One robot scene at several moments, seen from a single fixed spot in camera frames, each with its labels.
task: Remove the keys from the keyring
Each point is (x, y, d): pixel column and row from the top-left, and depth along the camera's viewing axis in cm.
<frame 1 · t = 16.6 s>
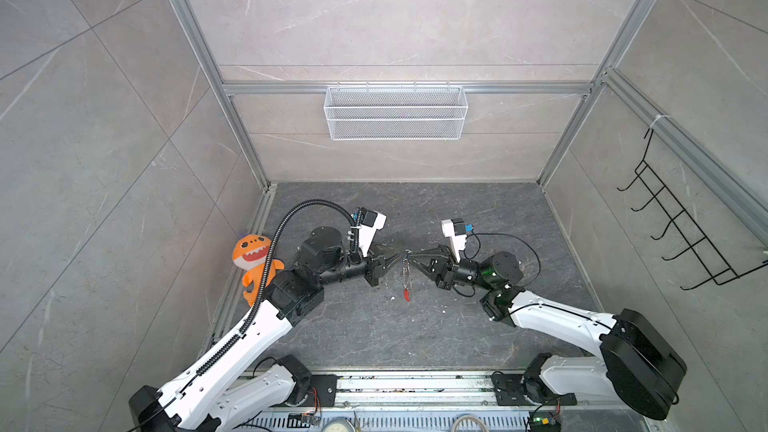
left hand: (405, 249, 63), fingers closed
right hand: (409, 260, 64), fingers closed
orange shark plush toy: (250, 252, 92), point 9 cm above the table

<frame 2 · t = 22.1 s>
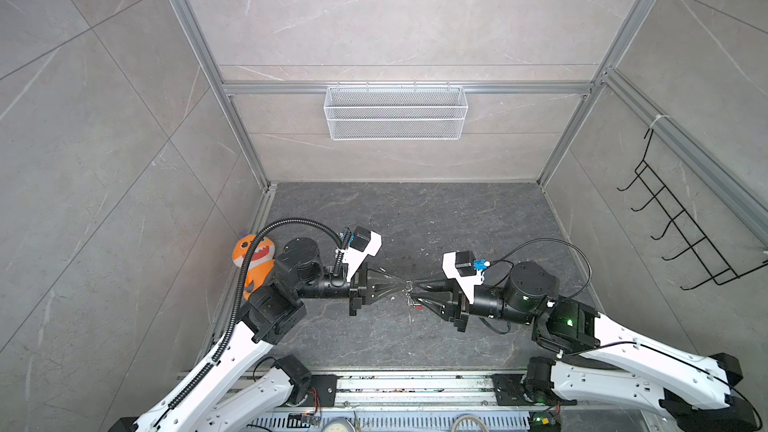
left hand: (402, 280, 54), fingers closed
right hand: (415, 286, 54), fingers open
the named things where they were.

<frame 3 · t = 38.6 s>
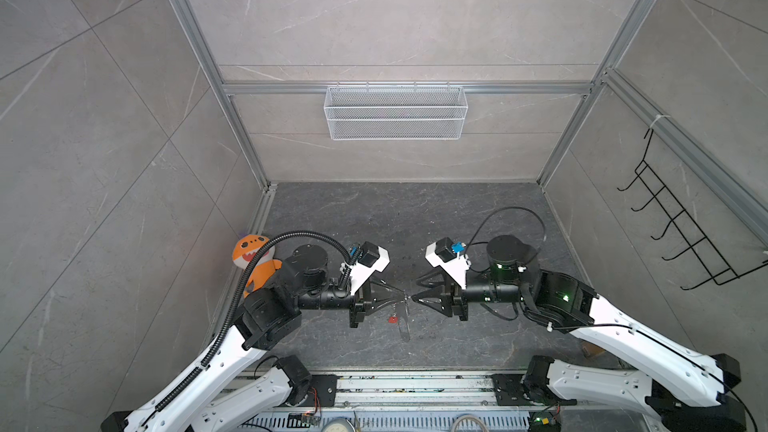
left hand: (401, 290, 55), fingers closed
right hand: (417, 287, 58), fingers open
the named things where they were.

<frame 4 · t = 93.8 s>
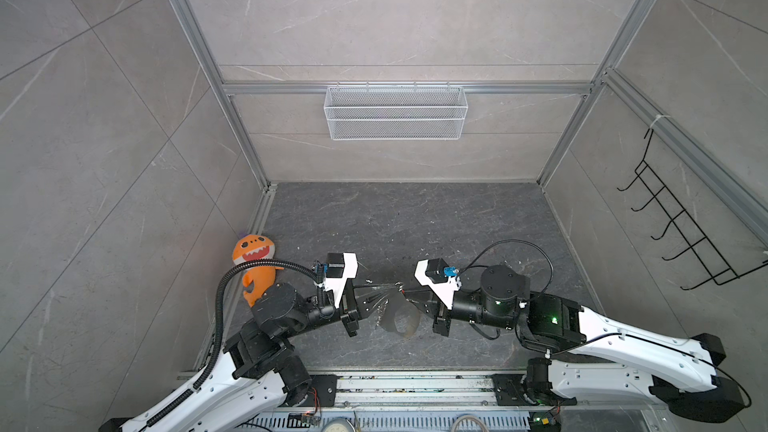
left hand: (394, 282, 52), fingers closed
right hand: (401, 291, 56), fingers closed
the named things where they were.

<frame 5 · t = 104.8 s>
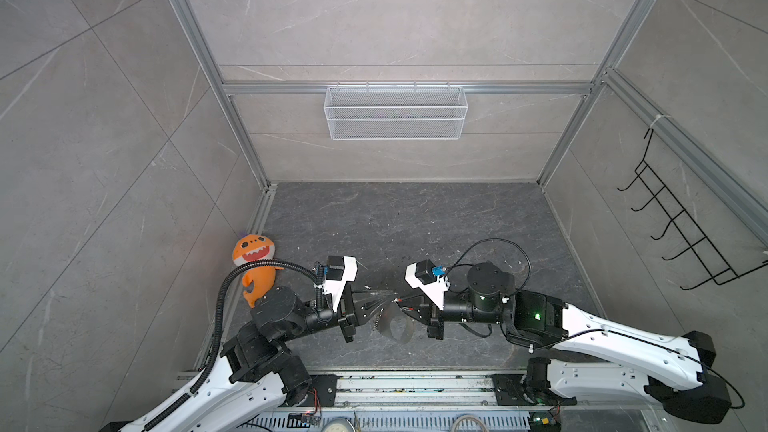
left hand: (392, 290, 53), fingers closed
right hand: (394, 302, 57), fingers closed
the named things where they were.

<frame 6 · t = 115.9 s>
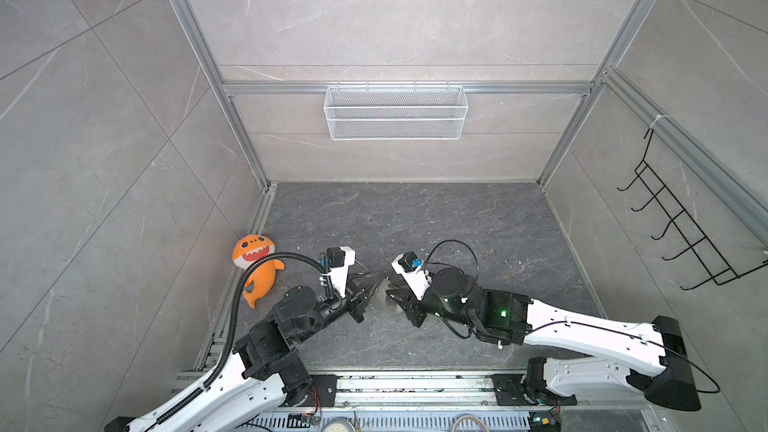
left hand: (382, 270, 62), fingers closed
right hand: (390, 287, 66), fingers closed
the named things where they were.

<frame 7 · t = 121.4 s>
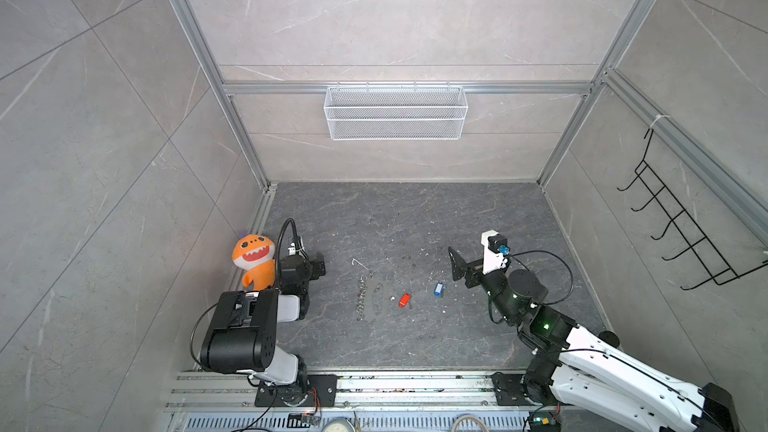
left hand: (301, 249, 94), fingers open
right hand: (467, 240, 73), fingers open
silver key rings bunch: (361, 297, 90), on the table
red key tag: (403, 302, 90), on the table
blue key tag: (439, 288, 93), on the table
the other named things where they were.

